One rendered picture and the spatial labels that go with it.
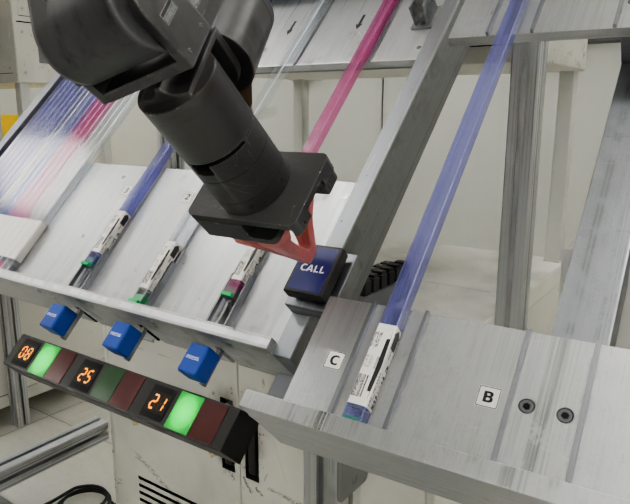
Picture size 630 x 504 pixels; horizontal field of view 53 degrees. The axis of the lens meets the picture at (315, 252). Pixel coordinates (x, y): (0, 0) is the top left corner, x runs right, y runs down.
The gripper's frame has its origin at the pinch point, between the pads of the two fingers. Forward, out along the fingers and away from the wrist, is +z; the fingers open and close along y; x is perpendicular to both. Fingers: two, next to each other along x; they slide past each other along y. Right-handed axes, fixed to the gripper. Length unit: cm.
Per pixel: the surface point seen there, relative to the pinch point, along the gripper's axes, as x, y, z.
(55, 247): 1.2, 41.2, 6.1
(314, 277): 1.6, -0.9, 1.3
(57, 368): 14.9, 29.1, 6.7
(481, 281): -33, 8, 62
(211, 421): 14.7, 6.6, 6.6
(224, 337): 7.9, 7.1, 3.6
